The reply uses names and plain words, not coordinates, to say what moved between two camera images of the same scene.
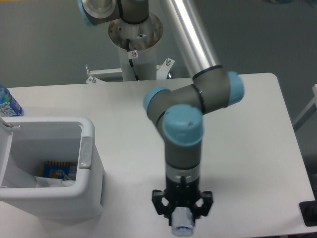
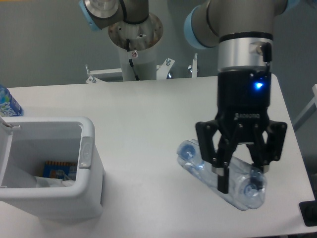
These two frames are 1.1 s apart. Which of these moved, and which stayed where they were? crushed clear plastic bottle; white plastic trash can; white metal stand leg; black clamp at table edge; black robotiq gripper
Moved: black robotiq gripper; crushed clear plastic bottle
Stayed: black clamp at table edge; white metal stand leg; white plastic trash can
